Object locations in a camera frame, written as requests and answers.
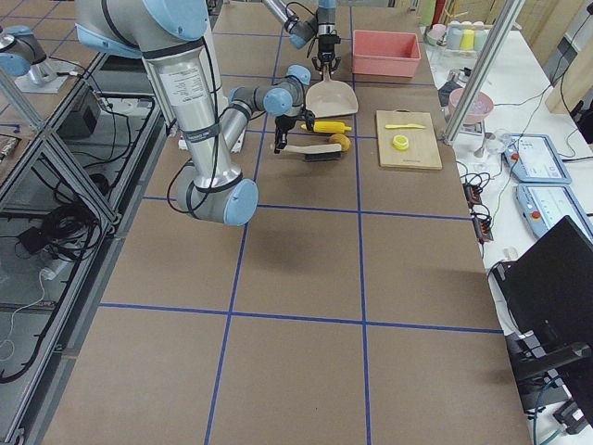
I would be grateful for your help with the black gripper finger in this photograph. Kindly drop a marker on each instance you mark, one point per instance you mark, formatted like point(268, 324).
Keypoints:
point(318, 64)
point(280, 141)

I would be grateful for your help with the black monitor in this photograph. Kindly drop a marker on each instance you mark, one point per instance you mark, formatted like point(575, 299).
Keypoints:
point(549, 293)

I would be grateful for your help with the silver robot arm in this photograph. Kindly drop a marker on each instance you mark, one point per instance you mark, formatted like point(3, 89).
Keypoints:
point(170, 38)
point(319, 28)

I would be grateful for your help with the wooden cutting board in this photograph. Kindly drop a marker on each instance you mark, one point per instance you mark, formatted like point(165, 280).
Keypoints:
point(423, 152)

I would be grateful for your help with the yellow toy corn cob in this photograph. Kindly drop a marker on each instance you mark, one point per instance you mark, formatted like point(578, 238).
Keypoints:
point(327, 127)

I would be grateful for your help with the aluminium frame post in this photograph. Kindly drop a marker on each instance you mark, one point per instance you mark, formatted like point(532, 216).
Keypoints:
point(494, 41)

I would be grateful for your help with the yellow plastic knife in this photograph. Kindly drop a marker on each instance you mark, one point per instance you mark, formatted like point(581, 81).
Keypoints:
point(404, 126)

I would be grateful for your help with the upper blue teach pendant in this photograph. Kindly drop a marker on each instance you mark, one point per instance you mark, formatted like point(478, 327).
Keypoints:
point(533, 159)

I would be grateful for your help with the lower blue teach pendant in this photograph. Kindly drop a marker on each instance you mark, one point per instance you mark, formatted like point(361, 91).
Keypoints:
point(543, 205)

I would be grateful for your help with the brown toy potato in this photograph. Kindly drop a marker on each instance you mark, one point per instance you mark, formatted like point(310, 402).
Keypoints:
point(340, 139)

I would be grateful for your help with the blue teach pendant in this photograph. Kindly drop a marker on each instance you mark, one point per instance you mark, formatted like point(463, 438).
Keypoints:
point(543, 205)
point(533, 159)

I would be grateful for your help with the pink bowl with ice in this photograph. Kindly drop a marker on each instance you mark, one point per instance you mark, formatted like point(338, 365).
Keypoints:
point(479, 110)

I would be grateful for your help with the beige plastic dustpan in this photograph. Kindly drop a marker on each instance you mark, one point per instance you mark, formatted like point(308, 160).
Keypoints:
point(329, 98)

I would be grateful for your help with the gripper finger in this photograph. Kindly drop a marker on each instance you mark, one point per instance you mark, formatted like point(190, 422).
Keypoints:
point(334, 64)

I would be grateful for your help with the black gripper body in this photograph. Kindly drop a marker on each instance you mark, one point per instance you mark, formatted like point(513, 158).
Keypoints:
point(282, 123)
point(327, 44)

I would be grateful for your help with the yellow lemon slice toy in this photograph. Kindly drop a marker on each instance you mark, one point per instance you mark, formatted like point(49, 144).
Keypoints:
point(400, 142)

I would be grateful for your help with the pink plastic bin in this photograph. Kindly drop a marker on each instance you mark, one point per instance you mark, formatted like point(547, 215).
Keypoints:
point(390, 54)

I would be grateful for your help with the stack of coloured cups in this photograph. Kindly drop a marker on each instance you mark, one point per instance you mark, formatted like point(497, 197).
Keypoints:
point(458, 36)

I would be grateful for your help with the wooden hand brush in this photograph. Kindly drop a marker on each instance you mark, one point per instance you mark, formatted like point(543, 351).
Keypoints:
point(323, 152)

